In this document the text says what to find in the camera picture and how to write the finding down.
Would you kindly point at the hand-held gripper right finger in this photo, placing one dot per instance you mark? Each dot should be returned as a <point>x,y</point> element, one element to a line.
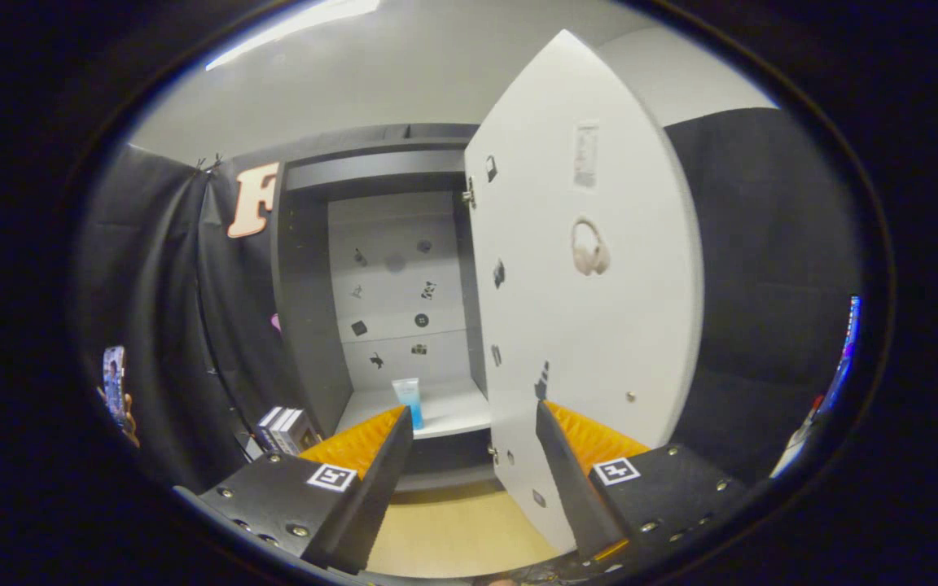
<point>571,488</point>

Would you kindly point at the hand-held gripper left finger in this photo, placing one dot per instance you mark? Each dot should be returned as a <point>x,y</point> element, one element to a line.
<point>367,505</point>

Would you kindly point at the blue and white tube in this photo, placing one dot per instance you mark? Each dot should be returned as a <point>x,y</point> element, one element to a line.
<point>409,400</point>

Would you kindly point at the white cabinet door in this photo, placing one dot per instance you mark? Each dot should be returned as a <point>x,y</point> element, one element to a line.
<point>615,325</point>

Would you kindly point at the row of grey books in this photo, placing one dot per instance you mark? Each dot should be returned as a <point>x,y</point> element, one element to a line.
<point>286,427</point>

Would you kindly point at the dark grey cabinet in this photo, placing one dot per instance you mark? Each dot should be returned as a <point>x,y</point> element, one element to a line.
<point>306,325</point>

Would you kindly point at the cluttered white desk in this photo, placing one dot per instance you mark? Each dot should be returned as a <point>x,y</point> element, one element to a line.
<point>795,448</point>

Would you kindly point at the black backdrop cloth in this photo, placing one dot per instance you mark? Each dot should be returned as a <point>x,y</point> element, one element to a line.
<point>168,285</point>

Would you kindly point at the computer monitor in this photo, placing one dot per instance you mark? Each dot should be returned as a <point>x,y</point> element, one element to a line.
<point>843,358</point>

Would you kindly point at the ceiling light panel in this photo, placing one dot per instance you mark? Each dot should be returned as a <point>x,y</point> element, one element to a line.
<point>290,28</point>

